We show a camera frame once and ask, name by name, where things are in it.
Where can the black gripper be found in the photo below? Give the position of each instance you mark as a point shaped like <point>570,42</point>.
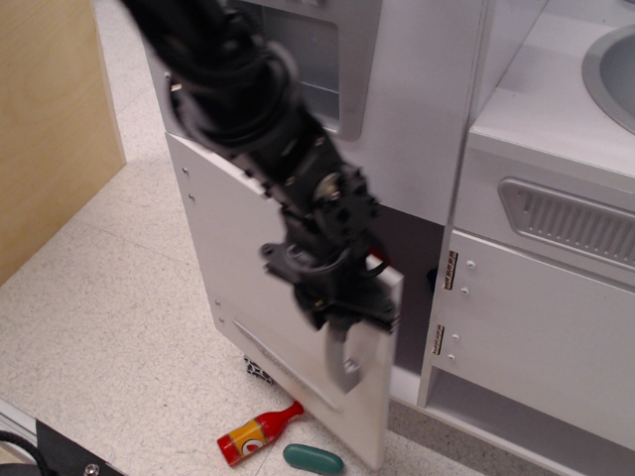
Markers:
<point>339,292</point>

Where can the silver fridge door handle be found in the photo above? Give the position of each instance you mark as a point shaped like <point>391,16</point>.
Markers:
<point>344,371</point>

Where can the white fridge door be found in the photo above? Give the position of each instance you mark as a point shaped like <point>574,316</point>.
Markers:
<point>230,219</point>

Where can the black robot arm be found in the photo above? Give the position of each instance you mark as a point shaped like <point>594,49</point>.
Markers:
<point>238,95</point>

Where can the white toy fridge cabinet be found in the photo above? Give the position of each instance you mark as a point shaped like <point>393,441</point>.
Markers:
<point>417,108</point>

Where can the aluminium extrusion foot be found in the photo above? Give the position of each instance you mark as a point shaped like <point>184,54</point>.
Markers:
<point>253,369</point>

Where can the blue toy object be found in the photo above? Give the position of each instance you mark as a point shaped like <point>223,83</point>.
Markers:
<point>432,275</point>

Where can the lower brass cabinet hinge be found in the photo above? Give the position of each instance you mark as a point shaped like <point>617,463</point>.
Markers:
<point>438,340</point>

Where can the brass cabinet hinge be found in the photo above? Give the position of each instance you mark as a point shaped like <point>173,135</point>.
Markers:
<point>450,270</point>
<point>438,340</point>

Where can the upper brass cabinet hinge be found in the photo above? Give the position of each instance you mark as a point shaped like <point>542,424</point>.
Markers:
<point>450,270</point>

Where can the red toy sauce bottle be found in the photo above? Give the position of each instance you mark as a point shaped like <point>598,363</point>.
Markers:
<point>258,432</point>

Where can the green toy pickle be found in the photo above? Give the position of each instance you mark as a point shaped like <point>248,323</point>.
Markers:
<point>312,459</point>

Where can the white toy kitchen counter unit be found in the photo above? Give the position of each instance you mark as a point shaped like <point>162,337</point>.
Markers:
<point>539,125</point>

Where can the white cabinet door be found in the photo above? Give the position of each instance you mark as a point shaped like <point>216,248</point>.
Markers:
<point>551,339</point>

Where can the silver ice dispenser recess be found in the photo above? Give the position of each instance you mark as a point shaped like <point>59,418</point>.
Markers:
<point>333,45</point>

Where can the silver vent panel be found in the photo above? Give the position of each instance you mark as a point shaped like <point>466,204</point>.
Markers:
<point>593,229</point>

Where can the wooden panel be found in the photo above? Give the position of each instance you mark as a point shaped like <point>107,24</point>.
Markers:
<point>60,144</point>

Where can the silver toy sink basin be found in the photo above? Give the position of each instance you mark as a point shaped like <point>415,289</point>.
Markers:
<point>608,75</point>

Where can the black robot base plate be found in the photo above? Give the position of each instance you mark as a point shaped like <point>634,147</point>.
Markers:
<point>66,457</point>

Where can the aluminium rail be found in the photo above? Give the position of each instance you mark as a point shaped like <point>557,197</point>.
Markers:
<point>16,421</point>

